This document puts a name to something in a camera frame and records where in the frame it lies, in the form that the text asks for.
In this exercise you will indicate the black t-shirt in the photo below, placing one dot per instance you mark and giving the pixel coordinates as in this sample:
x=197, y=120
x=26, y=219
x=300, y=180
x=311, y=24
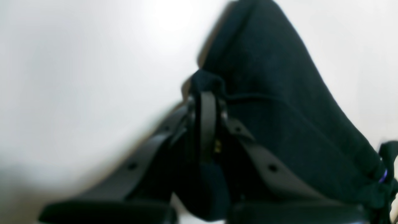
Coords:
x=260, y=66

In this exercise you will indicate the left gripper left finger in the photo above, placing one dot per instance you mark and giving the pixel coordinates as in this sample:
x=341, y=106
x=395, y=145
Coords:
x=142, y=185

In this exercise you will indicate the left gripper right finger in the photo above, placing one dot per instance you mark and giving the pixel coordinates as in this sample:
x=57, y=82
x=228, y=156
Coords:
x=248, y=163

